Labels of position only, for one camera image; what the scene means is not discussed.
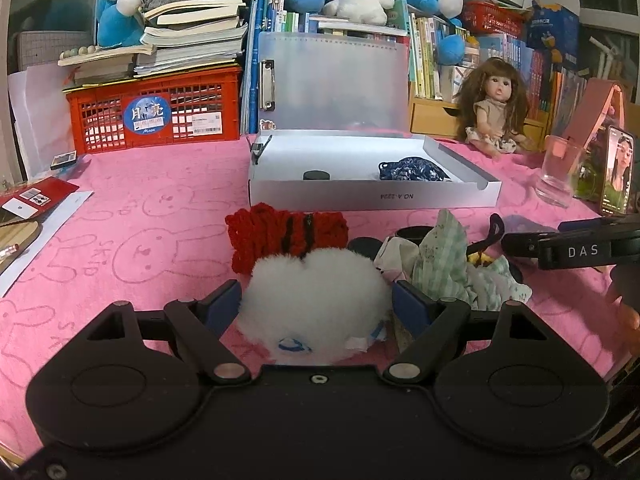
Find black cord loop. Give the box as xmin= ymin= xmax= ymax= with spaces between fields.
xmin=470 ymin=213 xmax=505 ymax=256

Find row of blue books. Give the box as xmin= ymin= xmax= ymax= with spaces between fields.
xmin=240 ymin=0 xmax=416 ymax=136

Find smartphone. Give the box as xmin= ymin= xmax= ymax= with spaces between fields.
xmin=599 ymin=126 xmax=637 ymax=216

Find wooden bead string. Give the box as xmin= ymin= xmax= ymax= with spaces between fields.
xmin=59 ymin=45 xmax=106 ymax=61

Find row of colourful children's books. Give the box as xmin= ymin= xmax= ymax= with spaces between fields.
xmin=407 ymin=0 xmax=588 ymax=133

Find stack of books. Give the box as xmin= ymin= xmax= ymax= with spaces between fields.
xmin=57 ymin=0 xmax=251 ymax=86

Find white paper sheet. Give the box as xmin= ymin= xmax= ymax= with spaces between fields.
xmin=0 ymin=190 xmax=95 ymax=298

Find blue printed carton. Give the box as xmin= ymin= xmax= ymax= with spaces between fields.
xmin=527 ymin=0 xmax=581 ymax=68

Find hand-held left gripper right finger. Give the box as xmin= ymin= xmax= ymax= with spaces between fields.
xmin=382 ymin=281 xmax=558 ymax=385

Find white floral cloth scrunchie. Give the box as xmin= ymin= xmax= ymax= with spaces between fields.
xmin=467 ymin=257 xmax=533 ymax=311

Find red plastic crate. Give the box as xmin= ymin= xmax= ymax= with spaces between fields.
xmin=65 ymin=66 xmax=243 ymax=155

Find brown haired doll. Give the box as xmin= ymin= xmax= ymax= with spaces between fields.
xmin=452 ymin=57 xmax=538 ymax=156

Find blue white cat plush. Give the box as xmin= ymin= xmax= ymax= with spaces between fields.
xmin=96 ymin=0 xmax=146 ymax=48

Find wooden board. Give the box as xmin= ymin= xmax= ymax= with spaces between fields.
xmin=0 ymin=217 xmax=43 ymax=273

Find white fluffy pompom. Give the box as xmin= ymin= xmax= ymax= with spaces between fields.
xmin=237 ymin=247 xmax=393 ymax=365

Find navy patterned scrunchie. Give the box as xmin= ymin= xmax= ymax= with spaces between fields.
xmin=377 ymin=156 xmax=451 ymax=182

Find red mesh basket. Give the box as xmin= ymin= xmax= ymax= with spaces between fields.
xmin=462 ymin=0 xmax=531 ymax=36

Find red crochet piece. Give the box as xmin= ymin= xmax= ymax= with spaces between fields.
xmin=225 ymin=203 xmax=349 ymax=275

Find green checked cloth scrunchie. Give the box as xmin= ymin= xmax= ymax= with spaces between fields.
xmin=412 ymin=208 xmax=481 ymax=306

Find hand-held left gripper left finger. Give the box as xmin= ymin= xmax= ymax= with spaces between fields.
xmin=80 ymin=279 xmax=252 ymax=386

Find person's right hand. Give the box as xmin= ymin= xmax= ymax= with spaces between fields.
xmin=605 ymin=285 xmax=640 ymax=343

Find white sheets against wall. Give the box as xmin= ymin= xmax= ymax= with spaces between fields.
xmin=7 ymin=62 xmax=76 ymax=181

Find pink phone stand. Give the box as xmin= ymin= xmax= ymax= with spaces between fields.
xmin=560 ymin=78 xmax=628 ymax=161

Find grey box with translucent lid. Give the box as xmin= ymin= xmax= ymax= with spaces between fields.
xmin=247 ymin=30 xmax=502 ymax=212

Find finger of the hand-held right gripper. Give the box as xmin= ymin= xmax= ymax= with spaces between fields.
xmin=557 ymin=215 xmax=640 ymax=233
xmin=501 ymin=232 xmax=556 ymax=259

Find pink rabbit print blanket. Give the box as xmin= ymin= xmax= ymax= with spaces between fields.
xmin=0 ymin=132 xmax=640 ymax=453

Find clear drinking glass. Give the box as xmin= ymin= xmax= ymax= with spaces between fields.
xmin=535 ymin=135 xmax=586 ymax=209

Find white pipe frame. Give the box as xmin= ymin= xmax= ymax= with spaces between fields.
xmin=587 ymin=35 xmax=636 ymax=81

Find grey grid cutting mat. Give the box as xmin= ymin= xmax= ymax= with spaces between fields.
xmin=15 ymin=30 xmax=93 ymax=71

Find red envelope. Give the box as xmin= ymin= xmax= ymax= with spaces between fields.
xmin=0 ymin=177 xmax=80 ymax=220

